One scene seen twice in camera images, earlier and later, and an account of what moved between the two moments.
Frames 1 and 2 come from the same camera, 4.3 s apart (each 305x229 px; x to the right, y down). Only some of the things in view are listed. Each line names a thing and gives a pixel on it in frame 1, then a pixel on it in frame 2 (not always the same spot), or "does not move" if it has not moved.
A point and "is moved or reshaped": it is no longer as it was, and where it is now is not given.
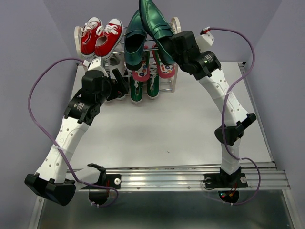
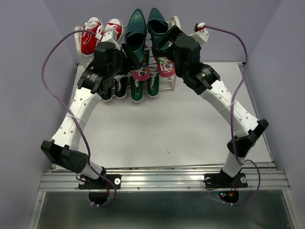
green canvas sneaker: [153, 86] does not move
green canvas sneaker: [136, 90] does not move
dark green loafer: [158, 29] is moved or reshaped
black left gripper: [119, 88] → [131, 63]
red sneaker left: [88, 32] does not move
